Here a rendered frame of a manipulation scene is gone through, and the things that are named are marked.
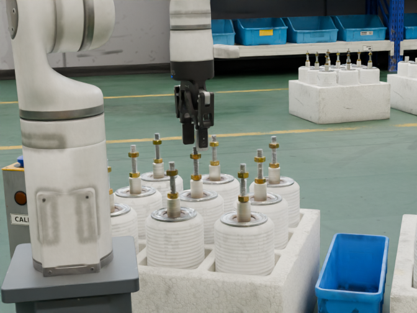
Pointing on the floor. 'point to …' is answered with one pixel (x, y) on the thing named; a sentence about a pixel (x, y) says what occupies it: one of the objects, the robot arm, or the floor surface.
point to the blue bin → (353, 274)
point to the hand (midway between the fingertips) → (195, 140)
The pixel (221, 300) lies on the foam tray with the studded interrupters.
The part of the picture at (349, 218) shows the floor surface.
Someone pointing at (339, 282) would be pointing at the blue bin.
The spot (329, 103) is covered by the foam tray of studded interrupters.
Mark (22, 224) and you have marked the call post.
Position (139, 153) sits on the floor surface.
